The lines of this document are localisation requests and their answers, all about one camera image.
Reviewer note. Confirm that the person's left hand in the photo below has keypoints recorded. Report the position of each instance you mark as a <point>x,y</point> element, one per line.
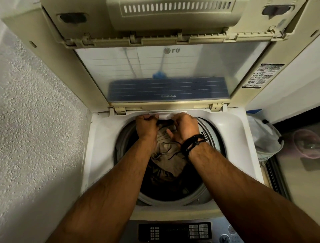
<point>147,127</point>

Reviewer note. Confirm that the person's right hand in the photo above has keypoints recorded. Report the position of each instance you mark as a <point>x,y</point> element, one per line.
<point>187,126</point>

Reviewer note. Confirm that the white detergent drawer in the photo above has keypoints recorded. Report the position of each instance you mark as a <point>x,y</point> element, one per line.
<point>166,116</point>

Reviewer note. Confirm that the tan clothes piece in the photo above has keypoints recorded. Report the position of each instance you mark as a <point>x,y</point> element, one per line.
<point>167,155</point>

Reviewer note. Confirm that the white and blue washing machine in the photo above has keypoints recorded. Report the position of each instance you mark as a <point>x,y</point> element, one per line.
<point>102,140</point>

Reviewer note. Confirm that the washing machine glass lid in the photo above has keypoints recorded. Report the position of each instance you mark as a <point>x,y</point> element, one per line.
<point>165,67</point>

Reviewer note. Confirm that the person's right forearm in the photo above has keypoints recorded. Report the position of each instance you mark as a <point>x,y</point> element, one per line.
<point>250,195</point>

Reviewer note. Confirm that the person's left forearm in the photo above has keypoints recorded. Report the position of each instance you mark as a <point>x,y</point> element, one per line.
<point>107,200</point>

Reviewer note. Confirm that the white round laundry hamper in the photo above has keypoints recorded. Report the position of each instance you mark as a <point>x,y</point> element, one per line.
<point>262,140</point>

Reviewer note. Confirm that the black wrist band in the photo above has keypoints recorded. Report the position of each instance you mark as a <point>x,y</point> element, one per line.
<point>191,144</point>

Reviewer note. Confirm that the black white warning sticker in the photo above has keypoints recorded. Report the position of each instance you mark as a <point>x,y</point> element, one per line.
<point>262,75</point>

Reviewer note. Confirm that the pink plastic bucket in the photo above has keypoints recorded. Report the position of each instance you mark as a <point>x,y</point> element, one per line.
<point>307,144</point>

